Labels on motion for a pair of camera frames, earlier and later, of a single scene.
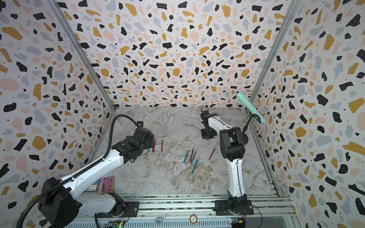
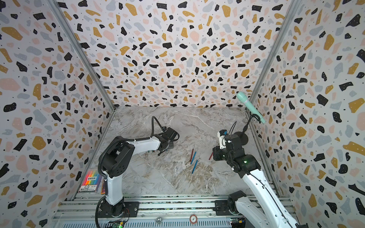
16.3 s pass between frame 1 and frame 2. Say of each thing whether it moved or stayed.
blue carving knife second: stayed
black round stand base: stayed
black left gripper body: moved
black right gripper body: moved
